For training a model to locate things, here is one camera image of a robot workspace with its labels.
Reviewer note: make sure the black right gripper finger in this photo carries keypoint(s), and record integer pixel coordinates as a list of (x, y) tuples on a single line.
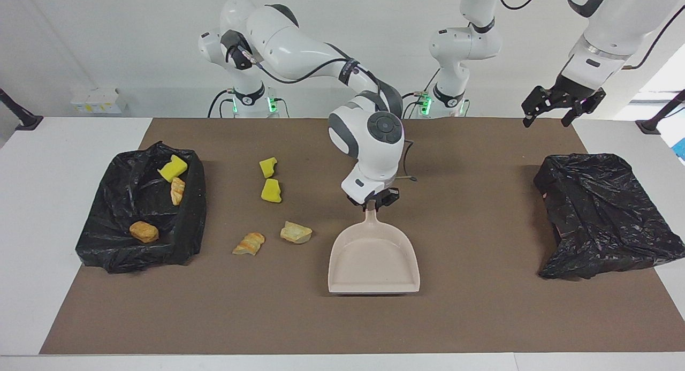
[(354, 202), (392, 196)]

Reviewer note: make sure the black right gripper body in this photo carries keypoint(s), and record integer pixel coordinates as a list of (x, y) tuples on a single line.
[(377, 197)]

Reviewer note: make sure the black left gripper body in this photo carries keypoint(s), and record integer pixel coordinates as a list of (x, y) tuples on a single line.
[(570, 88)]

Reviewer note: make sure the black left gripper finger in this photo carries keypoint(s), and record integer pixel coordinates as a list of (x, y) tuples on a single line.
[(588, 100), (539, 99)]

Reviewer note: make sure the beige plastic dustpan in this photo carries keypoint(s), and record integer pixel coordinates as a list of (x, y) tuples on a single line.
[(374, 258)]

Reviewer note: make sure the pale bread piece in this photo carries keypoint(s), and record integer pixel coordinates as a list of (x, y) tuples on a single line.
[(296, 233)]

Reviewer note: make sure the large yellow sponge piece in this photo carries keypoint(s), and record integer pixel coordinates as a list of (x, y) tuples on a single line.
[(271, 191)]

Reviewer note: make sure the small yellow sponge piece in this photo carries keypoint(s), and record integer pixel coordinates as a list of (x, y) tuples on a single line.
[(267, 167)]

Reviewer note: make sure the round bread slice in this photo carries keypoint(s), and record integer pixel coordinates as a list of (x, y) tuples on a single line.
[(177, 191)]

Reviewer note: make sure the green and yellow sponge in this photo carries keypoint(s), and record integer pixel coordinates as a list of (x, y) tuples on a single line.
[(172, 169)]

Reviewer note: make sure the brown bread roll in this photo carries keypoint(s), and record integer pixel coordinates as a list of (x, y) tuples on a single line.
[(144, 232)]

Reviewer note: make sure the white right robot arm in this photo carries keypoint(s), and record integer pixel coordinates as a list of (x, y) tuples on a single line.
[(374, 146)]

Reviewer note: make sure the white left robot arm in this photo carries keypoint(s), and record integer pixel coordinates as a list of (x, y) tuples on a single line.
[(615, 23)]

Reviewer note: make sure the black bag lined bin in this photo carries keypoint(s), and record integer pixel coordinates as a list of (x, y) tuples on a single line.
[(144, 237), (604, 216)]

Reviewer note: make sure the pink plastic bin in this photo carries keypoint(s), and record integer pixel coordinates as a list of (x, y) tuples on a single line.
[(558, 233)]

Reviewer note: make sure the blue object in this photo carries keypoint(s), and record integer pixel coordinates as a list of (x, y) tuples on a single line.
[(680, 149)]

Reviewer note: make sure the brown table mat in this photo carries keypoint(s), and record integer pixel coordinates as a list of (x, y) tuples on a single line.
[(342, 317)]

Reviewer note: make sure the black camera stand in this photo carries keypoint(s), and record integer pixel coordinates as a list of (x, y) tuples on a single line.
[(24, 119), (655, 123)]

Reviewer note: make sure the white wall boxes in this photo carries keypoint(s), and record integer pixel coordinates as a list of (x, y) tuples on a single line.
[(99, 100)]

